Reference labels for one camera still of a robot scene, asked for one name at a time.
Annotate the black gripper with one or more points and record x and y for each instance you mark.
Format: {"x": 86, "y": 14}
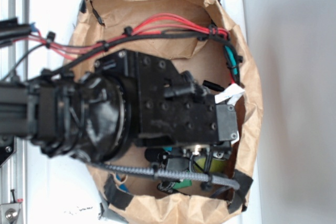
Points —
{"x": 168, "y": 108}

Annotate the green rectangular block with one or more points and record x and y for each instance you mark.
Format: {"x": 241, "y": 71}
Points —
{"x": 183, "y": 184}

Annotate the brown paper bag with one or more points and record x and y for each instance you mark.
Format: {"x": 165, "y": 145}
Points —
{"x": 197, "y": 36}

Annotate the metal corner bracket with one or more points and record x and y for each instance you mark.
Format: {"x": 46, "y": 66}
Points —
{"x": 11, "y": 213}

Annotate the aluminium frame rail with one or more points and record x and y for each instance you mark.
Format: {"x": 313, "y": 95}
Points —
{"x": 13, "y": 119}

